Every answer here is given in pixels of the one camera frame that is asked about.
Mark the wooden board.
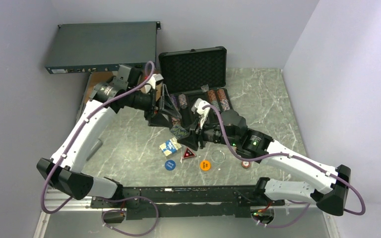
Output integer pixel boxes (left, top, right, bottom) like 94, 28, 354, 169
83, 71, 162, 104

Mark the clear plastic wrapper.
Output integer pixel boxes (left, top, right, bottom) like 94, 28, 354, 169
201, 85, 209, 92

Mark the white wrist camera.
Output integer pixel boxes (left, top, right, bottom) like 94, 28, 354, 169
191, 98, 210, 129
143, 74, 164, 93

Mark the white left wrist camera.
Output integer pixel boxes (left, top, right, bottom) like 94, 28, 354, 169
143, 74, 164, 93

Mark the orange big blind button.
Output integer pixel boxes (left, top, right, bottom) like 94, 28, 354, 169
199, 160, 211, 171

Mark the red triangular dealer button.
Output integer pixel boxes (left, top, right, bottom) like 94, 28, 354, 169
181, 147, 196, 160

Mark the blue playing card deck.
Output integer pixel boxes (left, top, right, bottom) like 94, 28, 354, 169
159, 137, 182, 158

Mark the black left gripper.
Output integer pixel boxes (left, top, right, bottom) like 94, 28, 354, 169
127, 84, 181, 128

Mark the blue small blind button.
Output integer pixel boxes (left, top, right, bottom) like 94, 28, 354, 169
164, 160, 176, 171

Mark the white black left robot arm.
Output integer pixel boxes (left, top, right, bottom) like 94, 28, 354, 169
37, 61, 180, 208

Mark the clear round plastic disc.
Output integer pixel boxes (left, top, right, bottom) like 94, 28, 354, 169
211, 150, 226, 164

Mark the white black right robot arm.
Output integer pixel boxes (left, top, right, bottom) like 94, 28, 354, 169
170, 110, 351, 216

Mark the green blue chip stack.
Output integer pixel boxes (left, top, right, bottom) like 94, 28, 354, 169
170, 124, 191, 140

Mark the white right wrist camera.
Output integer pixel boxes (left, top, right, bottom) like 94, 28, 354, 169
191, 98, 210, 129

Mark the grey rack network device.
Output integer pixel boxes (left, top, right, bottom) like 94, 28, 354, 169
44, 21, 161, 74

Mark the purple poker chip stack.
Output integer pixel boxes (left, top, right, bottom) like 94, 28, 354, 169
170, 95, 179, 111

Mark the red black far chip stack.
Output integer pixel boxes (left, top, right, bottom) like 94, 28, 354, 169
217, 89, 231, 111

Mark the red black chip stack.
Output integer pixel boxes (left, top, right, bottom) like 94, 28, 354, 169
207, 90, 220, 110
217, 89, 231, 111

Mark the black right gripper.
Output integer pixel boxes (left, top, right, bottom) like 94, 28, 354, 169
178, 115, 239, 151

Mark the black poker set case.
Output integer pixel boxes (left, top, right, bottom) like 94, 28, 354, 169
158, 46, 232, 128

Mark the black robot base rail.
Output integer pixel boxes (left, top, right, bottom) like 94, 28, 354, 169
90, 185, 285, 220

